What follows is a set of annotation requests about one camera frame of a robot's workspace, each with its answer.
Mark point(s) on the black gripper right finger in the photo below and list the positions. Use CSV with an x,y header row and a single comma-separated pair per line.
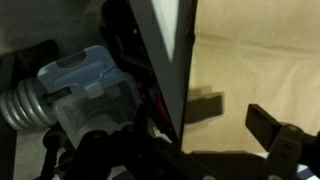
x,y
263,126

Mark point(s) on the brown paper bag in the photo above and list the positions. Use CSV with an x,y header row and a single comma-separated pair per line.
x,y
260,60

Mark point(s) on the translucent blue plastic case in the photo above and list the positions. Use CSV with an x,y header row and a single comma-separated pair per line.
x,y
100,100

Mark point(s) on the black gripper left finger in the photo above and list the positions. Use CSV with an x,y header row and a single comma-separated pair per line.
x,y
142,118

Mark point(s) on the chrome plate dumbbell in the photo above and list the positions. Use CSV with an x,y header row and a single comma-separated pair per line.
x,y
23,103

